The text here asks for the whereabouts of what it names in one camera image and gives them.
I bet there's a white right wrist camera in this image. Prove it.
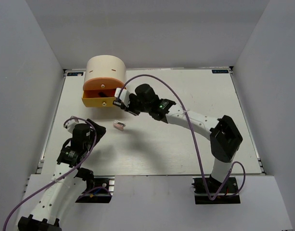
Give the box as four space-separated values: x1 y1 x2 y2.
114 88 130 107

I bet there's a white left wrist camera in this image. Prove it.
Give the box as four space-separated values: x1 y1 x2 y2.
63 116 79 133

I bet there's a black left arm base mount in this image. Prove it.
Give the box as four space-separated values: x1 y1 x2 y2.
76 176 115 204

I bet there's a green cap black highlighter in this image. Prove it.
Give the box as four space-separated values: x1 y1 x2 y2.
98 91 108 98

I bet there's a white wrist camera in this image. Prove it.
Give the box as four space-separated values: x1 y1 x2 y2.
114 88 130 107
63 116 79 133

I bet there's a pink correction tape dispenser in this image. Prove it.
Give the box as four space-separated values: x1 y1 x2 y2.
113 120 126 131

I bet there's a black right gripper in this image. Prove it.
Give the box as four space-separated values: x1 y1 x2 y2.
121 93 151 116

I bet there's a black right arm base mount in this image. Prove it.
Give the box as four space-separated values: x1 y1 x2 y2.
189 177 241 205

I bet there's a pink cap black highlighter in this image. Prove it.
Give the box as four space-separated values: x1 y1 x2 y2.
113 101 122 107

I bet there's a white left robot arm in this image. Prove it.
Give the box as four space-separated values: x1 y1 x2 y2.
17 117 106 231

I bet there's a cream round drawer organizer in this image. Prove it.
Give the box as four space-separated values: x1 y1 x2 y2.
82 55 126 108

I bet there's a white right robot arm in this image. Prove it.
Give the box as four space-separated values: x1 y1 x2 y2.
114 84 243 192

